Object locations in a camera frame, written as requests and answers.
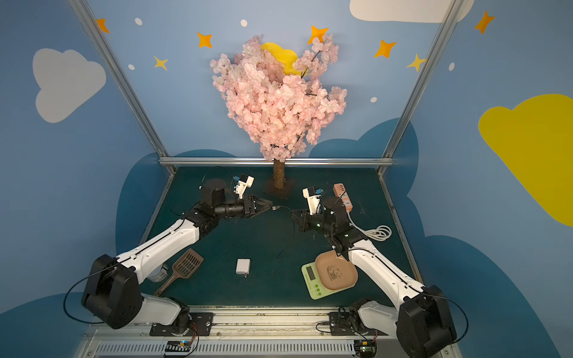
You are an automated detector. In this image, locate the orange power strip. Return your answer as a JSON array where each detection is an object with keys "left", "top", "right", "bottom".
[{"left": 333, "top": 183, "right": 353, "bottom": 213}]

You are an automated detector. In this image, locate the white charger adapter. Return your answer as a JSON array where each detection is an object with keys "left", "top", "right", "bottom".
[{"left": 236, "top": 258, "right": 251, "bottom": 277}]

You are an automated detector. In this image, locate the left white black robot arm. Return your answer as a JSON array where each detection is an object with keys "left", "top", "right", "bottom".
[{"left": 81, "top": 176, "right": 273, "bottom": 335}]

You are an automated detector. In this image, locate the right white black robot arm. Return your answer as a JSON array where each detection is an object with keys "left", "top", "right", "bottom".
[{"left": 291, "top": 197, "right": 458, "bottom": 357}]

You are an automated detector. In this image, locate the green electronic scale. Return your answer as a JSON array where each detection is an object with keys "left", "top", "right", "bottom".
[{"left": 301, "top": 263, "right": 341, "bottom": 301}]

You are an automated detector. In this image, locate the pink square plate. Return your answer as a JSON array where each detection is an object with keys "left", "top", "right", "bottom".
[{"left": 315, "top": 250, "right": 358, "bottom": 291}]

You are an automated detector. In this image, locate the brown slotted scoop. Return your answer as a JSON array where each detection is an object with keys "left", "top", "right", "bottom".
[{"left": 155, "top": 249, "right": 204, "bottom": 297}]

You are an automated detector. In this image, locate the pink cherry blossom tree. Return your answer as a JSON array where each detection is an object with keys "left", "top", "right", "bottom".
[{"left": 210, "top": 35, "right": 348, "bottom": 193}]

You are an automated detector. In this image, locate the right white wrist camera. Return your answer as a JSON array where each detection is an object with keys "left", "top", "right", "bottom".
[{"left": 302, "top": 186, "right": 323, "bottom": 216}]

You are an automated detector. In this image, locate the white power strip cord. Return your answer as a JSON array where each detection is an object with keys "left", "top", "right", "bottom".
[{"left": 347, "top": 212, "right": 393, "bottom": 243}]

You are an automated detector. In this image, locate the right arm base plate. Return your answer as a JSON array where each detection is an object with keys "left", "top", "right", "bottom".
[{"left": 328, "top": 312, "right": 386, "bottom": 337}]

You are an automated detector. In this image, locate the metal frame rail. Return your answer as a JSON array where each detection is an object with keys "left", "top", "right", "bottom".
[{"left": 66, "top": 0, "right": 466, "bottom": 176}]

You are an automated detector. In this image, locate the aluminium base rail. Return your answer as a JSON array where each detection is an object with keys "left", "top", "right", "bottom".
[{"left": 75, "top": 306, "right": 407, "bottom": 357}]

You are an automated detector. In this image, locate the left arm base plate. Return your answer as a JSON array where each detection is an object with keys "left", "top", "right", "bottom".
[{"left": 149, "top": 313, "right": 214, "bottom": 337}]

